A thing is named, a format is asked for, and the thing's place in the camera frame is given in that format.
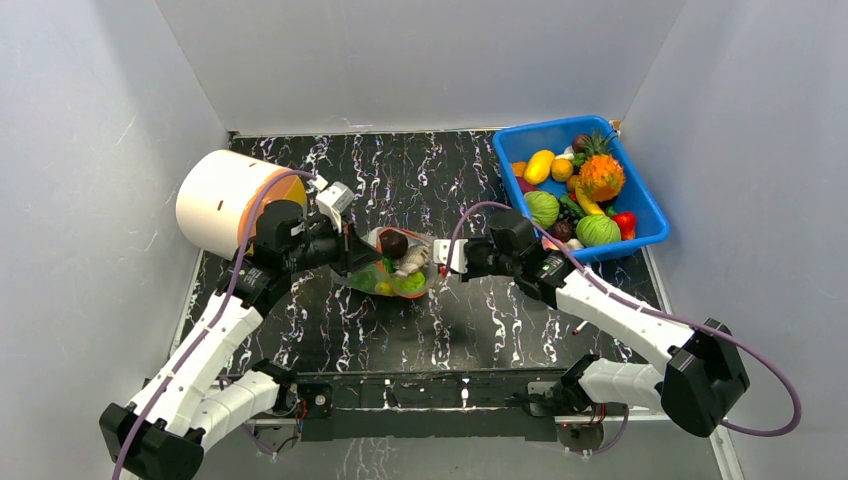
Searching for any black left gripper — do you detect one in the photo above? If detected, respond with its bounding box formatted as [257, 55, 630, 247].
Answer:
[284, 213, 383, 278]

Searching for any green toy lettuce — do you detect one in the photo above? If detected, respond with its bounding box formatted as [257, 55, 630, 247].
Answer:
[349, 262, 391, 295]

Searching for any dark purple toy eggplant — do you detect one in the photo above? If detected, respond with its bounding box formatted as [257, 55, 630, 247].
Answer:
[378, 229, 409, 260]

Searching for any clear orange zip top bag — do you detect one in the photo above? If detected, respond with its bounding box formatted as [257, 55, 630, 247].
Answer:
[331, 227, 440, 299]

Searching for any light green toy fruit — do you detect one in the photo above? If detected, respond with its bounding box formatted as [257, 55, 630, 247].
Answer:
[395, 271, 427, 295]

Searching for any grey toy fish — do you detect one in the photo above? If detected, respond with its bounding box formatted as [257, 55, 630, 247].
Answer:
[393, 244, 430, 278]

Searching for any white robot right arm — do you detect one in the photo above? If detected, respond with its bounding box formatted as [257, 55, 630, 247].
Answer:
[444, 209, 750, 437]

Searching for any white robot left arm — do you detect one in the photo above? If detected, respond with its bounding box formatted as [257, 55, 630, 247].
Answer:
[99, 195, 377, 479]

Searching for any pink toy peach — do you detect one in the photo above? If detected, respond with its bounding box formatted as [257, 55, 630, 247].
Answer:
[542, 238, 559, 251]

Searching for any dark red toy fruit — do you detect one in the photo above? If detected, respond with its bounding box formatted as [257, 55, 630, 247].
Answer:
[548, 220, 575, 243]

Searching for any green toy cabbage small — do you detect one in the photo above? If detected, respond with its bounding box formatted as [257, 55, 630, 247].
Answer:
[524, 190, 560, 229]

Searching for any green toy cabbage large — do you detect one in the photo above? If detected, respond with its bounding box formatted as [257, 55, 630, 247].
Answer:
[576, 215, 622, 247]

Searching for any small yellow toy banana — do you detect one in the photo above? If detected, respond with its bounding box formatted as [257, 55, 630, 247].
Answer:
[575, 187, 606, 216]

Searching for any yellow toy mango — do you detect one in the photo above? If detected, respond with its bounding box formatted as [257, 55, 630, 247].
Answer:
[522, 150, 556, 185]

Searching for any pink white marker pen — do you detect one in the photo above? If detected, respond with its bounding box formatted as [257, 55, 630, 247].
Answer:
[571, 321, 587, 335]

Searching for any orange toy pineapple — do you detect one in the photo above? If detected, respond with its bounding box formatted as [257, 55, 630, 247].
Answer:
[572, 130, 626, 202]

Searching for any red toy pepper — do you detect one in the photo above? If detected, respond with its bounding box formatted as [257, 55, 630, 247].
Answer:
[611, 212, 638, 241]

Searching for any blue plastic bin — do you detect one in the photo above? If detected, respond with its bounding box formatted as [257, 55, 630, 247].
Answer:
[492, 115, 670, 263]

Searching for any white orange cylinder drum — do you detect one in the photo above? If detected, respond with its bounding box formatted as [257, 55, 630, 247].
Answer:
[176, 150, 285, 260]

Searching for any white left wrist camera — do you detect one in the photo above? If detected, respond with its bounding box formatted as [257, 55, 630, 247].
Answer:
[312, 175, 355, 233]

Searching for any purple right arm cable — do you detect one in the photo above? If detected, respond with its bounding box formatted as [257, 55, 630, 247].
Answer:
[443, 201, 803, 439]

